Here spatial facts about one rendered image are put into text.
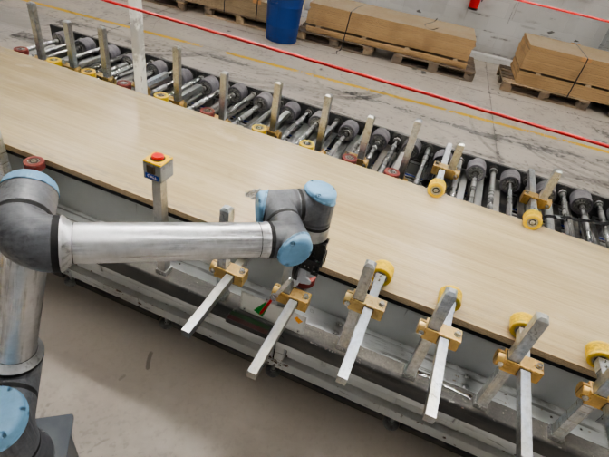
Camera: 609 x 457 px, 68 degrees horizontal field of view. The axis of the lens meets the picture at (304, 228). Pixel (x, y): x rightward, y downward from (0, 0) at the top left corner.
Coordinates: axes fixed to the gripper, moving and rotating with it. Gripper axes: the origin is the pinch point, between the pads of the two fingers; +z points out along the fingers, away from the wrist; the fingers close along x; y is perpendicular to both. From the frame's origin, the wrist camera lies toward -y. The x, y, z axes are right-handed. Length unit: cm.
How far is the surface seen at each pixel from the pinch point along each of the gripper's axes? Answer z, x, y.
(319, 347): 31.5, 3.9, 12.7
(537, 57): 48, 603, 117
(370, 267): -11.1, 6.3, 20.6
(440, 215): 11, 83, 40
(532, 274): 11, 63, 80
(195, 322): 14.9, -18.7, -24.8
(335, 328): 38.6, 21.2, 14.8
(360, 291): -0.2, 6.1, 20.1
